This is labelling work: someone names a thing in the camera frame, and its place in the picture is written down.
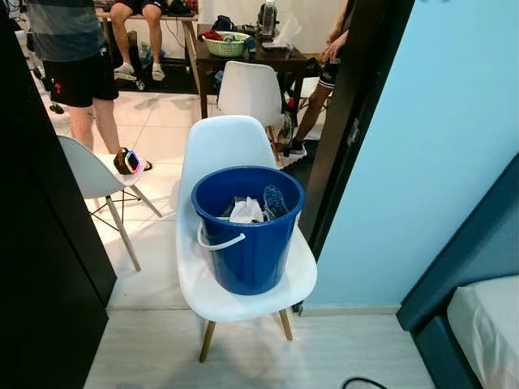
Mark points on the clear plastic bottle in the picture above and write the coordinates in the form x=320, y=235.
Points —
x=274, y=201

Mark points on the person in grey striped shirt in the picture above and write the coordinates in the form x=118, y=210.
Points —
x=73, y=81

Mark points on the seated person bare legs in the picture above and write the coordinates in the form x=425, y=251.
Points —
x=122, y=32

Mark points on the person in dark shorts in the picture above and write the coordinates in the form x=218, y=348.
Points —
x=320, y=93

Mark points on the white plastic bag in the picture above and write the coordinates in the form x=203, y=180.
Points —
x=288, y=32

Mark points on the light wooden desk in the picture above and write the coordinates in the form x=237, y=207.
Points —
x=192, y=57

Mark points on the beige bed mattress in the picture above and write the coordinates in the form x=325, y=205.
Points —
x=491, y=332

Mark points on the dark brown door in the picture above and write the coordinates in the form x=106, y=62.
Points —
x=365, y=81

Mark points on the dark blue bag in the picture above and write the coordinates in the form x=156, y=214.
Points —
x=223, y=24

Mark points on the green woven basket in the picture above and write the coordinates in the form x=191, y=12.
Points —
x=227, y=47

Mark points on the clear blender jug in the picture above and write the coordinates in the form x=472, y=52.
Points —
x=268, y=20

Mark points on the dark wooden table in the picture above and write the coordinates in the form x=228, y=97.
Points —
x=243, y=63

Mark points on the crumpled white paper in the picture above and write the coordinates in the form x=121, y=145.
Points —
x=246, y=212

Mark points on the white plastic chair wooden legs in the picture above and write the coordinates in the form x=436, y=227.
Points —
x=85, y=174
x=219, y=146
x=247, y=93

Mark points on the tall black wardrobe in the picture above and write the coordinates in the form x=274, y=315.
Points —
x=40, y=243

